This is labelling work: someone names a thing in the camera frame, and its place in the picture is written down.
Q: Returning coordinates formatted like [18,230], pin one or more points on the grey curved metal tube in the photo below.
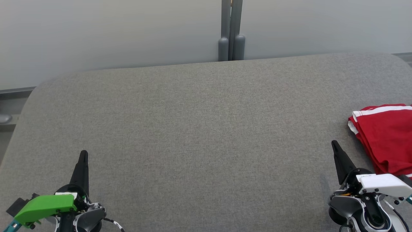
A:
[4,118]

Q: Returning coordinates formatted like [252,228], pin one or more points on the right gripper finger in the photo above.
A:
[342,161]

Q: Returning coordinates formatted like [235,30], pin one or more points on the grey double metal post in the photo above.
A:
[231,25]

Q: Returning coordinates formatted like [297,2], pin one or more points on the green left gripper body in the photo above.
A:
[45,207]

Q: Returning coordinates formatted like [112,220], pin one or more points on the red white basketball jersey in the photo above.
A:
[389,138]

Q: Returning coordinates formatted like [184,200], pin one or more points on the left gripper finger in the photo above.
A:
[82,174]

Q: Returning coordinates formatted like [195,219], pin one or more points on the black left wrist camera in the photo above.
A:
[16,206]

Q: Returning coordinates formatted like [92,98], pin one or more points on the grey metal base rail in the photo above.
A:
[13,91]
[406,56]

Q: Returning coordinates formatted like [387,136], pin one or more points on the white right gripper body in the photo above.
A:
[383,183]

